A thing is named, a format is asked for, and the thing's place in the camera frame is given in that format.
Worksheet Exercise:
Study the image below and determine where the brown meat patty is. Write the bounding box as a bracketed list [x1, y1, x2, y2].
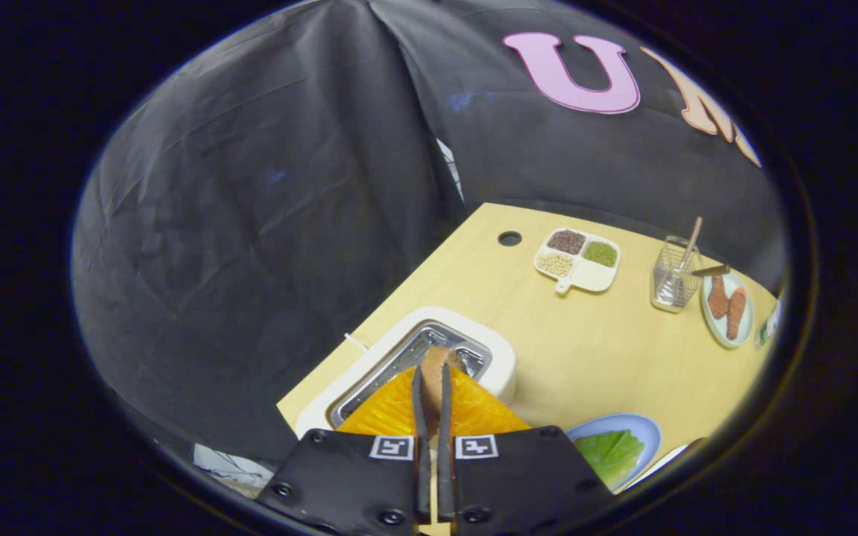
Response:
[726, 288, 748, 341]
[708, 276, 731, 319]

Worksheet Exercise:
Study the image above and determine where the plain bread slice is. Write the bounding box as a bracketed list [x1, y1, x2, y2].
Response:
[421, 345, 467, 440]

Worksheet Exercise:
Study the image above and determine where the white toaster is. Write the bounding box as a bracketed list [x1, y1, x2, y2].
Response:
[295, 306, 517, 440]

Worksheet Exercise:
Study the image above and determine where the blue round plate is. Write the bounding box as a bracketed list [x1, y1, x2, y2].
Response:
[564, 413, 662, 494]

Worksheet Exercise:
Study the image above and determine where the white divided condiment tray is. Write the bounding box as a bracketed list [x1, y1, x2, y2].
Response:
[533, 228, 621, 296]

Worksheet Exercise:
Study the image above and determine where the clear plastic water bottle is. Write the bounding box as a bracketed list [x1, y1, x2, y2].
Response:
[752, 298, 785, 351]

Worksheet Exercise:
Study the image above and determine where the pale green oval plate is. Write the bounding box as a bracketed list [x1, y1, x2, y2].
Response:
[700, 269, 755, 349]

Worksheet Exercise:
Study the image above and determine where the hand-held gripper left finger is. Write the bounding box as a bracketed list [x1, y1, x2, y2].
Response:
[257, 365, 431, 536]

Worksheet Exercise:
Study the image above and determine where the crumpled white bag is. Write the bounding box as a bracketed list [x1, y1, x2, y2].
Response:
[192, 444, 275, 498]

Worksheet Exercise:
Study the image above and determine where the wire utensil holder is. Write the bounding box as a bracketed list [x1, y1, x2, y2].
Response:
[650, 235, 703, 313]

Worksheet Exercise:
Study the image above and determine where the black backdrop cloth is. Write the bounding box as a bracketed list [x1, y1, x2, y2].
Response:
[71, 0, 787, 466]

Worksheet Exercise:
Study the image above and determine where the white square plate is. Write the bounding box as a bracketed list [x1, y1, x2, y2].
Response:
[626, 443, 690, 488]

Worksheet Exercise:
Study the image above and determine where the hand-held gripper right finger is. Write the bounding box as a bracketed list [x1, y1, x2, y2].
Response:
[438, 363, 615, 536]

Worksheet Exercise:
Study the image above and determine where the green lettuce leaf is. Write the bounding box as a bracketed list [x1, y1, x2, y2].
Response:
[574, 430, 647, 490]

